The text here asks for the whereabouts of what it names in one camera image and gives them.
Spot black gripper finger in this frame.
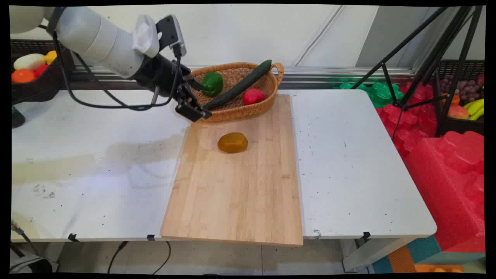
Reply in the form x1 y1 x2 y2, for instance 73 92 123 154
184 74 205 92
175 83 212 123

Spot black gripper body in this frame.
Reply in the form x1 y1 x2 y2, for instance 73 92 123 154
135 53 192 98

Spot green bell pepper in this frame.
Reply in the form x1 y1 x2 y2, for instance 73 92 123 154
201 72 224 98

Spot dark green cucumber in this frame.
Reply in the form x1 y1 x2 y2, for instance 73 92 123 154
202 59 273 110

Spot woven wicker basket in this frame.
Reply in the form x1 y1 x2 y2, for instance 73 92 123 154
189 62 285 123

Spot red bell pepper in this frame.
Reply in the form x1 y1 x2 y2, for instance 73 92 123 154
243 88 265 106

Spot wooden cutting board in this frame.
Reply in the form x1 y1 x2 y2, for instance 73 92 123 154
160 94 304 247

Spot black crate with toy vegetables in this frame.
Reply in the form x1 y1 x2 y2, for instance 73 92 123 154
11 48 75 106

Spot pale white toy vegetable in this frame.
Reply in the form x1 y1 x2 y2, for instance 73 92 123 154
13 53 47 71

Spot orange toy fruit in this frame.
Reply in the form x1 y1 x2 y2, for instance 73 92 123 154
11 68 38 84

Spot green foam mats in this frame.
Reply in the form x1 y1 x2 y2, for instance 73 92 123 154
332 79 405 109

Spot stacked red foam mats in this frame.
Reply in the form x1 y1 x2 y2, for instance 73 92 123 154
375 82 443 157

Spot grey bag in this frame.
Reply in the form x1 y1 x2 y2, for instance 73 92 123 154
10 253 59 274

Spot white table leg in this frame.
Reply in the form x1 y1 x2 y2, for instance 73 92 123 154
340 236 412 272

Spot black tripod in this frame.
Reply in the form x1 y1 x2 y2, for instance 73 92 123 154
350 5 485 138

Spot large red foam mat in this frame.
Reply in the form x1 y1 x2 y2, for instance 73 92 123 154
402 131 486 253

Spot peach coloured toy fruit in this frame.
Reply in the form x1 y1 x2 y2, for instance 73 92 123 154
448 104 470 120

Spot black crate with toy fruit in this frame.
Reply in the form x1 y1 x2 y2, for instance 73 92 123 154
433 59 485 137

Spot purple toy grapes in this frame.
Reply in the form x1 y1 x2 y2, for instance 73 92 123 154
439 74 484 103

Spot teal and orange foam mat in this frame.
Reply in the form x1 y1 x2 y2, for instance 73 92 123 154
371 235 486 274

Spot yellow toy bananas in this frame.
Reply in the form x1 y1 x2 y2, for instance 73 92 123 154
463 98 485 121

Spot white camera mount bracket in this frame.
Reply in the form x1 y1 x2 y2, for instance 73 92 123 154
131 14 162 59

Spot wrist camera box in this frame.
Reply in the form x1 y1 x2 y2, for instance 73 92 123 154
155 14 187 59

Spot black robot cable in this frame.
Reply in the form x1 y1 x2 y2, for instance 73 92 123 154
38 8 183 112

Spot aluminium wall rail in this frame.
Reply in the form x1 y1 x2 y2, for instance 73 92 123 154
73 64 420 90

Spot black floor cable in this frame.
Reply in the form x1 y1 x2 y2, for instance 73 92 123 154
107 240 172 275

